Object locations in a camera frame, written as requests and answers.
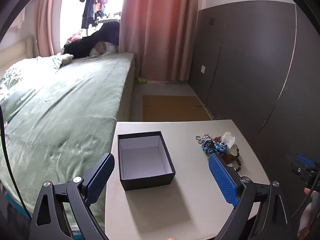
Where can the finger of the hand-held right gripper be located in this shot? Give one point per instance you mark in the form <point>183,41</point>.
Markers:
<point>306,160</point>

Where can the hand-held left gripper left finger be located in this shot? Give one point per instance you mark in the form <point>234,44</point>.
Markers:
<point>98,177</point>

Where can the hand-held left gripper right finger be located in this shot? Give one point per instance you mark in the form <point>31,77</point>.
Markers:
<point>222,180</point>

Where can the blue knot ornament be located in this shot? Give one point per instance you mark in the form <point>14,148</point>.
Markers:
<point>215,147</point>

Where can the clear crystal pendant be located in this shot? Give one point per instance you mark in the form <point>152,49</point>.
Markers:
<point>228,138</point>

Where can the black jewelry box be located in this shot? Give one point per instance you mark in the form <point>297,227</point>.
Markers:
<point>147,182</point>

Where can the person's right hand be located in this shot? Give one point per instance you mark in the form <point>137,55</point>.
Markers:
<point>306,220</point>

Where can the green bedsheet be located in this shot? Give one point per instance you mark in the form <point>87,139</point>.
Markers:
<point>75,110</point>

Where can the flat brown cardboard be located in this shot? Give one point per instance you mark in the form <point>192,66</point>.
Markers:
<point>172,108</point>

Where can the green toy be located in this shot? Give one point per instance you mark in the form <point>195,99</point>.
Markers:
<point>141,80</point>

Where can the green quilt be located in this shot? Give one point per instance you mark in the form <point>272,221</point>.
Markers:
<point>27,80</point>

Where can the cream cloth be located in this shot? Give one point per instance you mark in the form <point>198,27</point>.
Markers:
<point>64,58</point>

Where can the white bag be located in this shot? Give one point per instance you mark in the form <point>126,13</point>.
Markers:
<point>105,48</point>

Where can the black clothes pile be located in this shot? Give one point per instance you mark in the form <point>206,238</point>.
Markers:
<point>87,43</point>

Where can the pink cloth item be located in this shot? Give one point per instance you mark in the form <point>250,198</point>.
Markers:
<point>75,37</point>

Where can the wide pink curtain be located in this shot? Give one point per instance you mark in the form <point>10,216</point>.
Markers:
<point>160,30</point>

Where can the narrow pink curtain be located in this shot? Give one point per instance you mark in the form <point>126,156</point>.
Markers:
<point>47,17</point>

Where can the hanging clothes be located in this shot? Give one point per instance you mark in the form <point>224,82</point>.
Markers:
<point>95,0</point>

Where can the white wall socket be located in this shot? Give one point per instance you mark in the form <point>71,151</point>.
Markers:
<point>203,69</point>

